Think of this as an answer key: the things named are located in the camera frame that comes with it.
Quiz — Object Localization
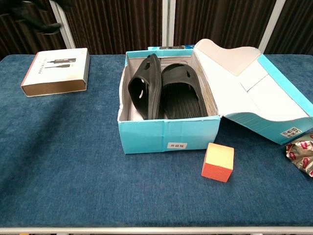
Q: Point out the white product box with cable print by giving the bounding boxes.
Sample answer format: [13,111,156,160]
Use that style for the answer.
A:
[20,47,90,98]

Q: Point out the orange and yellow cube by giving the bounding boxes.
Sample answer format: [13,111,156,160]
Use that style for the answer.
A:
[201,142,235,183]

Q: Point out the blue and black flat pack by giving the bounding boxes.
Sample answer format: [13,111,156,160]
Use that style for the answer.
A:
[147,44,196,51]

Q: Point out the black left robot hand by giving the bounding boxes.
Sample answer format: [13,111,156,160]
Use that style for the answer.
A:
[0,0,71,35]

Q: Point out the grey metal table rail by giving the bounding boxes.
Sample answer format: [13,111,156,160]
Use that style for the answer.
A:
[0,226,313,235]

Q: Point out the crumpled gold red snack packet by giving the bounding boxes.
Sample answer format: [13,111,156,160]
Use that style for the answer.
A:
[285,133,313,177]

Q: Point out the light blue cardboard shoe box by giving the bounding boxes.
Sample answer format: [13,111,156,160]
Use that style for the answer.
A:
[117,38,313,155]

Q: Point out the grey metal frame post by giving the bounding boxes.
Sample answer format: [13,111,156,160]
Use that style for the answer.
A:
[48,0,76,49]
[161,0,177,47]
[259,0,287,51]

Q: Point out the black rubber slipper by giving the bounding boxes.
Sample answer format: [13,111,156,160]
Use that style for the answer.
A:
[128,53,162,120]
[160,63,208,117]

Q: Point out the blue table cloth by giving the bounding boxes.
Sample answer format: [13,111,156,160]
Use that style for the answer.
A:
[0,53,313,228]

